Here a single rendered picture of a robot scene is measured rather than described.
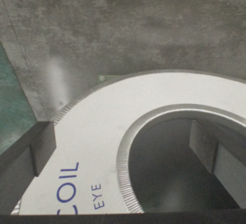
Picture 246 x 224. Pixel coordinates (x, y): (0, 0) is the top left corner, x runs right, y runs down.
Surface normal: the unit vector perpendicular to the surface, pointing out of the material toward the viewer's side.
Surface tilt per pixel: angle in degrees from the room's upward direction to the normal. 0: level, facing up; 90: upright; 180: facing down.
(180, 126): 8
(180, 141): 3
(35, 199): 90
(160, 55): 0
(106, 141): 90
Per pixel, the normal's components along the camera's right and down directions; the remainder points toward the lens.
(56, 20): -0.09, 0.63
